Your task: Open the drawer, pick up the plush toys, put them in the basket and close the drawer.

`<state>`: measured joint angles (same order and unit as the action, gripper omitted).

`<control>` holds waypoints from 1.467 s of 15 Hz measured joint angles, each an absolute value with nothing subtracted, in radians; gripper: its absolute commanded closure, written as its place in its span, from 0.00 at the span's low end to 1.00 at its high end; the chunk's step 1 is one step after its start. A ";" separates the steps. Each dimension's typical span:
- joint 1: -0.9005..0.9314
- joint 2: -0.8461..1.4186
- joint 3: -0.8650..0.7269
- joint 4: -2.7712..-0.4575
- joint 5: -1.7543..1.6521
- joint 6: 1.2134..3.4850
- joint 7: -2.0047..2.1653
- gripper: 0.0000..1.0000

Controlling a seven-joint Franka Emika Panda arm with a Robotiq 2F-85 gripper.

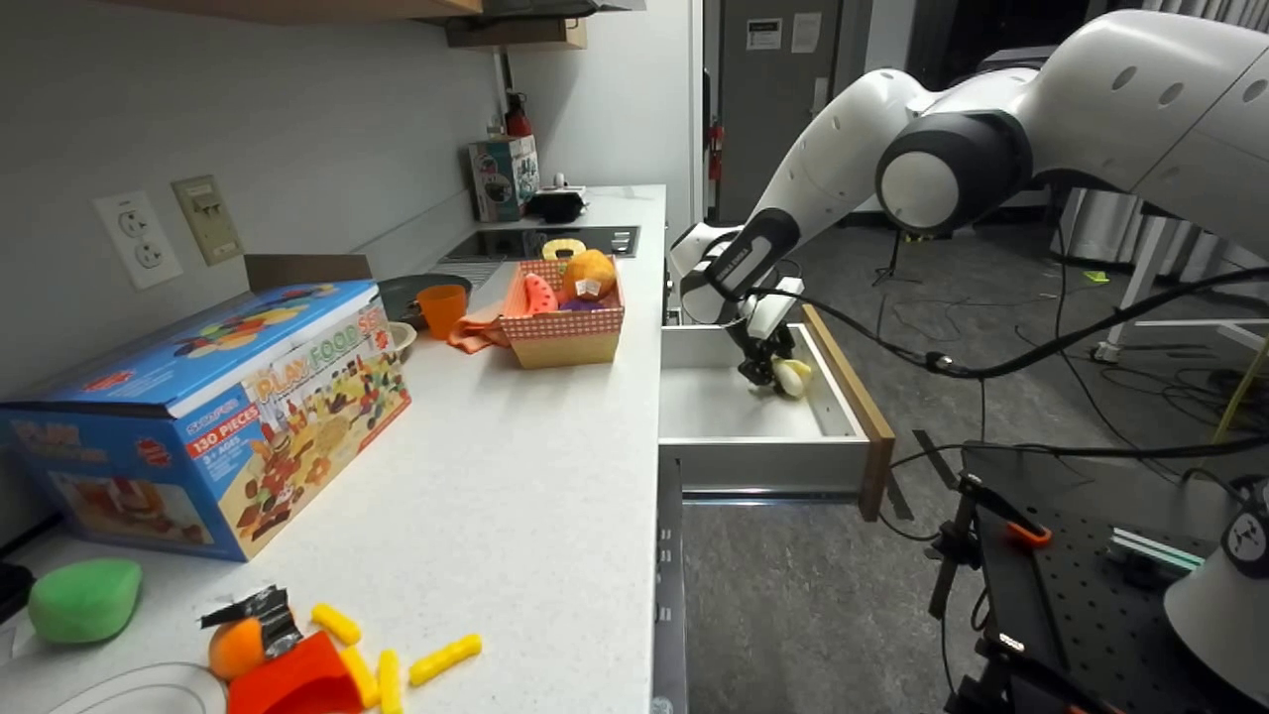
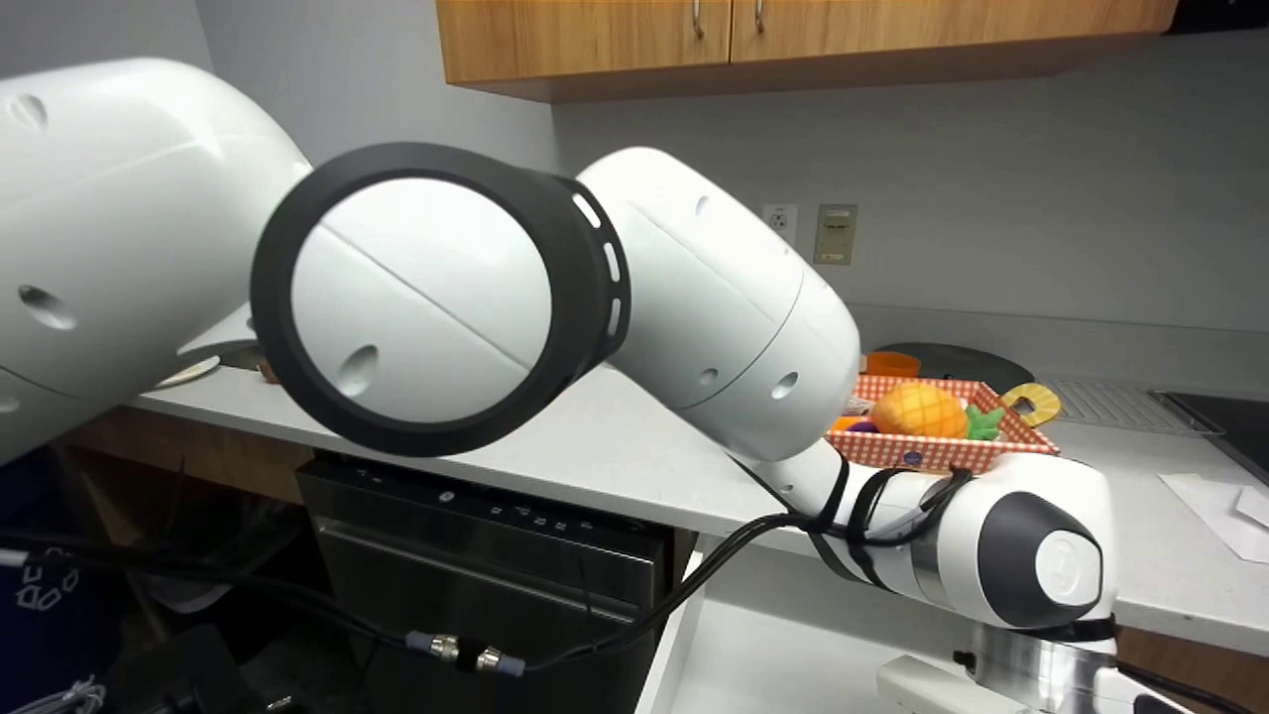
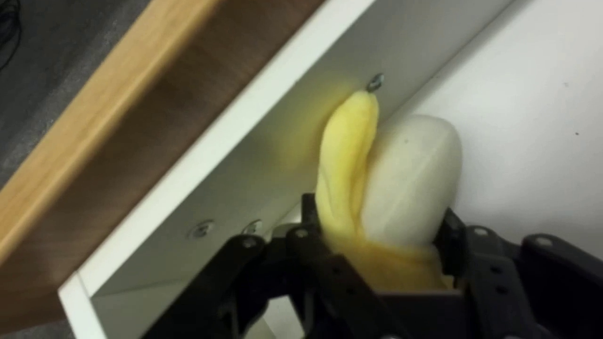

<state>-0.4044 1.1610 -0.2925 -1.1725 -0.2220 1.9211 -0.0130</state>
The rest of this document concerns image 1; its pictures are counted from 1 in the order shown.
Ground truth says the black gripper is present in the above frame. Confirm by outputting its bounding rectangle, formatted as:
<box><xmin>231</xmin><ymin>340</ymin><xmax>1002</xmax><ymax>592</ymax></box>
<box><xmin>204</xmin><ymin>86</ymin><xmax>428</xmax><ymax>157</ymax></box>
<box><xmin>735</xmin><ymin>307</ymin><xmax>806</xmax><ymax>402</ymax></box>

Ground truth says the white drawer with wooden front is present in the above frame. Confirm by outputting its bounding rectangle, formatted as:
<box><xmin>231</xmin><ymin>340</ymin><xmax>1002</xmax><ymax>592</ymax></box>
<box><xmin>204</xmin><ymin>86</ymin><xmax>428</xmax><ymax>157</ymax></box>
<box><xmin>653</xmin><ymin>299</ymin><xmax>901</xmax><ymax>522</ymax></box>

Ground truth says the orange round plush toy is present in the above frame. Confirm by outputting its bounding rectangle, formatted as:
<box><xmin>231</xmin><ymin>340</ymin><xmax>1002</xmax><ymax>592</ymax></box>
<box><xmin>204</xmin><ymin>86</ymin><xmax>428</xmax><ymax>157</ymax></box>
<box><xmin>564</xmin><ymin>245</ymin><xmax>622</xmax><ymax>300</ymax></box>

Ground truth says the pink checkered basket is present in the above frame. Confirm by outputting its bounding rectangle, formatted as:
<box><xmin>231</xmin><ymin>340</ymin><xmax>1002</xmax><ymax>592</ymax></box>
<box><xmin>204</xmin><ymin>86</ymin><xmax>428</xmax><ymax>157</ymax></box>
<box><xmin>494</xmin><ymin>255</ymin><xmax>631</xmax><ymax>374</ymax></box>

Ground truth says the wooden base cabinet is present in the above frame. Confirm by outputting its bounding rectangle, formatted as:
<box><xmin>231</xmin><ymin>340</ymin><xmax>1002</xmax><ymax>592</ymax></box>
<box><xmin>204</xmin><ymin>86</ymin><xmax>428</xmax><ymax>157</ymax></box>
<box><xmin>650</xmin><ymin>262</ymin><xmax>709</xmax><ymax>714</ymax></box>

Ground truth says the pink soft toy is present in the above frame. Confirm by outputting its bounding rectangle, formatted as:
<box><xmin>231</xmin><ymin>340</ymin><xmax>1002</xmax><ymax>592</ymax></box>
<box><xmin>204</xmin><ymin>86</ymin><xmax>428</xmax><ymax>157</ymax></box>
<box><xmin>516</xmin><ymin>266</ymin><xmax>567</xmax><ymax>316</ymax></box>

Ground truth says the black induction cooktop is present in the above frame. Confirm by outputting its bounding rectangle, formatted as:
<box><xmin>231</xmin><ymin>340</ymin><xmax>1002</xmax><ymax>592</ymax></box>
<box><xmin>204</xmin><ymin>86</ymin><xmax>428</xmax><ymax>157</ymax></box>
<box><xmin>441</xmin><ymin>223</ymin><xmax>642</xmax><ymax>266</ymax></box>

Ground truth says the orange cloth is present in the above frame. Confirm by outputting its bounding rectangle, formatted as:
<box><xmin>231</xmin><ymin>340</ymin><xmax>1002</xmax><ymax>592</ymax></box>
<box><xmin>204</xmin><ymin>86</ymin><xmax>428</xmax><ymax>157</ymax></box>
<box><xmin>442</xmin><ymin>311</ymin><xmax>512</xmax><ymax>357</ymax></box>

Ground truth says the orange cup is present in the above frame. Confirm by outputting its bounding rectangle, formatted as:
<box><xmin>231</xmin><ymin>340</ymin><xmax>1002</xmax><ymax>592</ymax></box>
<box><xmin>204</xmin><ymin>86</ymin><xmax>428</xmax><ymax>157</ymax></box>
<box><xmin>412</xmin><ymin>283</ymin><xmax>474</xmax><ymax>340</ymax></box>

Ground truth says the grey printed box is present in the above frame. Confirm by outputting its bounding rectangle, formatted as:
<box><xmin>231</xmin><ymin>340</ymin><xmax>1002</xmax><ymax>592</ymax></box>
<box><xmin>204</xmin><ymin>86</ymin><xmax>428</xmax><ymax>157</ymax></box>
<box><xmin>462</xmin><ymin>133</ymin><xmax>542</xmax><ymax>227</ymax></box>

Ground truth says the red bottle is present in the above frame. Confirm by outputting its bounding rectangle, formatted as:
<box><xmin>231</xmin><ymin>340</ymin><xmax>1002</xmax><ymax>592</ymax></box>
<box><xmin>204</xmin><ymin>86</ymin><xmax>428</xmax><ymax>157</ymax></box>
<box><xmin>499</xmin><ymin>86</ymin><xmax>538</xmax><ymax>143</ymax></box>

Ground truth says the small cream bowl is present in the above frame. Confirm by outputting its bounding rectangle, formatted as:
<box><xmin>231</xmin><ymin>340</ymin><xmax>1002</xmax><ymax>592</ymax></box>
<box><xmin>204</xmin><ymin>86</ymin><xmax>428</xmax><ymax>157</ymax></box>
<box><xmin>383</xmin><ymin>316</ymin><xmax>425</xmax><ymax>367</ymax></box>

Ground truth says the grey curtain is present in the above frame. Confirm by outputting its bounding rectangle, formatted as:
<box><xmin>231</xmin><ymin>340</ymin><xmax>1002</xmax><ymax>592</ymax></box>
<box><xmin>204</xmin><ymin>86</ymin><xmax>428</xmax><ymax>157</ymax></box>
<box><xmin>1053</xmin><ymin>174</ymin><xmax>1269</xmax><ymax>311</ymax></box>

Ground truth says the dark bowl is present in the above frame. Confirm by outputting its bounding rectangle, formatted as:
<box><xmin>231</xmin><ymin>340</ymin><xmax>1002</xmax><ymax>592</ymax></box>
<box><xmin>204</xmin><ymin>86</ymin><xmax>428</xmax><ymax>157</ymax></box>
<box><xmin>375</xmin><ymin>268</ymin><xmax>474</xmax><ymax>320</ymax></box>

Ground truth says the black perforated table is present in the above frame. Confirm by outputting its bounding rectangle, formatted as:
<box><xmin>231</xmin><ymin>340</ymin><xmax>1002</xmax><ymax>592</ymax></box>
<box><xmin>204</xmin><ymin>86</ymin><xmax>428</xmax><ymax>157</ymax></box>
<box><xmin>955</xmin><ymin>442</ymin><xmax>1269</xmax><ymax>714</ymax></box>

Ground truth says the white metal stand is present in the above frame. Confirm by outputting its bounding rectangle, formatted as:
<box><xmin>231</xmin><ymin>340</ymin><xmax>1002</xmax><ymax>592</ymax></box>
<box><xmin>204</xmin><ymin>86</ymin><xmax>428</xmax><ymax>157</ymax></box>
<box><xmin>1087</xmin><ymin>215</ymin><xmax>1269</xmax><ymax>367</ymax></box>

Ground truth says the teal stick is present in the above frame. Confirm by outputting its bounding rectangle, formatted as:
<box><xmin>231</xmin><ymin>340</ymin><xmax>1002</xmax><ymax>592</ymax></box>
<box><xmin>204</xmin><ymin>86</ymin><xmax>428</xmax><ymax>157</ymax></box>
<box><xmin>1105</xmin><ymin>522</ymin><xmax>1209</xmax><ymax>574</ymax></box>

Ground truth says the yellow toy fry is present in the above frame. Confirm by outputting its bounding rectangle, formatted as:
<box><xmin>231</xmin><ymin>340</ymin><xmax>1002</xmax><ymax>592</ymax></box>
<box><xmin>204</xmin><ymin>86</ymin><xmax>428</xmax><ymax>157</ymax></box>
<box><xmin>309</xmin><ymin>599</ymin><xmax>364</xmax><ymax>652</ymax></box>
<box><xmin>371</xmin><ymin>643</ymin><xmax>412</xmax><ymax>714</ymax></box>
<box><xmin>334</xmin><ymin>635</ymin><xmax>383</xmax><ymax>710</ymax></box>
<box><xmin>403</xmin><ymin>631</ymin><xmax>489</xmax><ymax>690</ymax></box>

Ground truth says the blue toy food box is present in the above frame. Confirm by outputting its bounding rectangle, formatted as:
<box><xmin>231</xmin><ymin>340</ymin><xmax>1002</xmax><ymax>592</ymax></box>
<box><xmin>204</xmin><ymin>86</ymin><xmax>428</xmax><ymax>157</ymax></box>
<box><xmin>0</xmin><ymin>272</ymin><xmax>415</xmax><ymax>563</ymax></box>

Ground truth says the white cone with dial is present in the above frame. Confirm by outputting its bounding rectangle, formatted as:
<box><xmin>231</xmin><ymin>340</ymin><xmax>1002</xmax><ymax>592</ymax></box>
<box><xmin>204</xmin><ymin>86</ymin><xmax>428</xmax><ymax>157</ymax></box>
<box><xmin>1160</xmin><ymin>477</ymin><xmax>1269</xmax><ymax>710</ymax></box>

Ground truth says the black toy packet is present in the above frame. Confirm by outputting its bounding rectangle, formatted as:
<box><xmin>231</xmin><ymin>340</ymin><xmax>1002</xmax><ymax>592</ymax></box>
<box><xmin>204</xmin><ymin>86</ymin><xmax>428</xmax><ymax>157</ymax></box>
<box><xmin>197</xmin><ymin>578</ymin><xmax>304</xmax><ymax>660</ymax></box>

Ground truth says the red toy fries container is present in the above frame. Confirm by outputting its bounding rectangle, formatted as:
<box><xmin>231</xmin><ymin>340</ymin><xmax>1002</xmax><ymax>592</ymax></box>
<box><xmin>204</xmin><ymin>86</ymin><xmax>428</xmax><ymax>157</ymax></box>
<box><xmin>227</xmin><ymin>628</ymin><xmax>355</xmax><ymax>714</ymax></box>

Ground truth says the wooden upper cabinet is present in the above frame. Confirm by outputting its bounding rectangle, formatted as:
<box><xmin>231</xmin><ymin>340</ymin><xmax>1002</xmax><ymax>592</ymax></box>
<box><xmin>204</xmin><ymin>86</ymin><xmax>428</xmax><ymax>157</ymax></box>
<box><xmin>123</xmin><ymin>0</ymin><xmax>489</xmax><ymax>28</ymax></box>

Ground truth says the orange toy ball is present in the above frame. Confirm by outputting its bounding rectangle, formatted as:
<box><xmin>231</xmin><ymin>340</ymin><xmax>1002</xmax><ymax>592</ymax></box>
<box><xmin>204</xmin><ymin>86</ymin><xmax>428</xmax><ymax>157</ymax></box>
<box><xmin>204</xmin><ymin>615</ymin><xmax>269</xmax><ymax>681</ymax></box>

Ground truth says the white plate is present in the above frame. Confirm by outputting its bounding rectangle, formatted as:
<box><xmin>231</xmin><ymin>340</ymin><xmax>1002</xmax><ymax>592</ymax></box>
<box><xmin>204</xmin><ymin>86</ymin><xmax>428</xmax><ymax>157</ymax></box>
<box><xmin>45</xmin><ymin>660</ymin><xmax>231</xmax><ymax>714</ymax></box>

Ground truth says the green sponge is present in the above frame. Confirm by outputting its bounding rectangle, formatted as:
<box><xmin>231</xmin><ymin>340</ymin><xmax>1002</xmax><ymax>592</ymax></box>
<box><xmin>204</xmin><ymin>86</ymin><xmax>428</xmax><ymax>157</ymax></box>
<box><xmin>27</xmin><ymin>555</ymin><xmax>146</xmax><ymax>652</ymax></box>

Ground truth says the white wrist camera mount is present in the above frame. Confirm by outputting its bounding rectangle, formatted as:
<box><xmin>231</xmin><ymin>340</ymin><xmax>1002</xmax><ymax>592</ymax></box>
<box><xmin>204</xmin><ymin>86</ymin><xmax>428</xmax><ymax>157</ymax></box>
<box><xmin>740</xmin><ymin>272</ymin><xmax>810</xmax><ymax>346</ymax></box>

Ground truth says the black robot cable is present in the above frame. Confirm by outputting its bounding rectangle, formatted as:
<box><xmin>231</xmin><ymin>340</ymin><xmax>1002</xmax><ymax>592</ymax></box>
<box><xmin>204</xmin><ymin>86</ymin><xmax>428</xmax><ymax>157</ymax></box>
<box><xmin>684</xmin><ymin>230</ymin><xmax>1269</xmax><ymax>390</ymax></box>

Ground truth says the yellow ring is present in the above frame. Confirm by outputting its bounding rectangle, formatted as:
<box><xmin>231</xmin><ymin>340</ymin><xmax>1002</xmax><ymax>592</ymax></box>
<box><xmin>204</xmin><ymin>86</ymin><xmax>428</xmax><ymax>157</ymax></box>
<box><xmin>538</xmin><ymin>235</ymin><xmax>589</xmax><ymax>268</ymax></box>

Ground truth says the black clamp with orange handle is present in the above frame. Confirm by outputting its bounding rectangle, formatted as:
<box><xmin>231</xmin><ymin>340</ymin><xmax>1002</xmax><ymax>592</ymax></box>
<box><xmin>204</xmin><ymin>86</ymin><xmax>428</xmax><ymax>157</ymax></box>
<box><xmin>924</xmin><ymin>469</ymin><xmax>1058</xmax><ymax>628</ymax></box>

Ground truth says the black wall monitor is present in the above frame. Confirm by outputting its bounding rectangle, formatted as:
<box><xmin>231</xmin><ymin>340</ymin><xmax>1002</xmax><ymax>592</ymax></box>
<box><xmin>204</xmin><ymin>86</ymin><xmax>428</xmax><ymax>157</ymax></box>
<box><xmin>906</xmin><ymin>0</ymin><xmax>1126</xmax><ymax>86</ymax></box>

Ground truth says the beige wall switch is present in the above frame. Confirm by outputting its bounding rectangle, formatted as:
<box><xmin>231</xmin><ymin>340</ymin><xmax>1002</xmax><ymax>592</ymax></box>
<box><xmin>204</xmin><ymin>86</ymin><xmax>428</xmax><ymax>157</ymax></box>
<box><xmin>169</xmin><ymin>169</ymin><xmax>248</xmax><ymax>268</ymax></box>

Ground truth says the white wall outlet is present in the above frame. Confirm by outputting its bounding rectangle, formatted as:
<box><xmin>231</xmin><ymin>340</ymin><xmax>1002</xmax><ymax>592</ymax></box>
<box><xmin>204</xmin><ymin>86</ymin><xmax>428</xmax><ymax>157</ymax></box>
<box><xmin>95</xmin><ymin>185</ymin><xmax>185</xmax><ymax>295</ymax></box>

